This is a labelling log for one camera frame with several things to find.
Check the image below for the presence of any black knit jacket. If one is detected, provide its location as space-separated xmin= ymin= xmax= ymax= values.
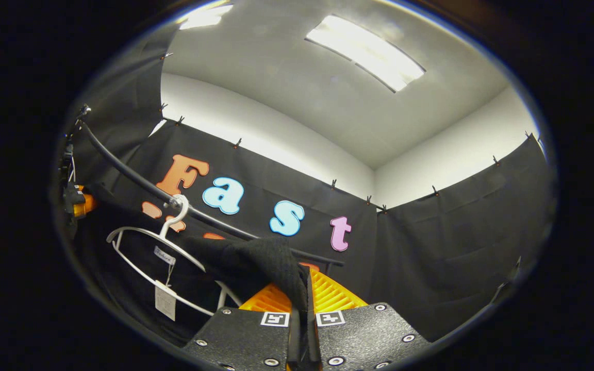
xmin=73 ymin=183 xmax=312 ymax=347

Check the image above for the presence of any black backdrop cloth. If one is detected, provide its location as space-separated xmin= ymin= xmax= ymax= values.
xmin=55 ymin=21 xmax=558 ymax=344

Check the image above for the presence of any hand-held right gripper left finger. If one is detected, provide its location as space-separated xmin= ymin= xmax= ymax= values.
xmin=183 ymin=282 xmax=306 ymax=371

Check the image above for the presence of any black clothes rack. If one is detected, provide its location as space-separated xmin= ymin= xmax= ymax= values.
xmin=76 ymin=106 xmax=345 ymax=267

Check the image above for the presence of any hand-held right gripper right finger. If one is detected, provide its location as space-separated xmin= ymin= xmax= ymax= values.
xmin=305 ymin=267 xmax=430 ymax=371

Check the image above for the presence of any rectangular ceiling light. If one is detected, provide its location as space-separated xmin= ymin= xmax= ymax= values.
xmin=305 ymin=14 xmax=426 ymax=94
xmin=177 ymin=3 xmax=234 ymax=30

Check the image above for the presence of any white paper price tag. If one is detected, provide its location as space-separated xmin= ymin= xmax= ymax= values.
xmin=154 ymin=281 xmax=177 ymax=322

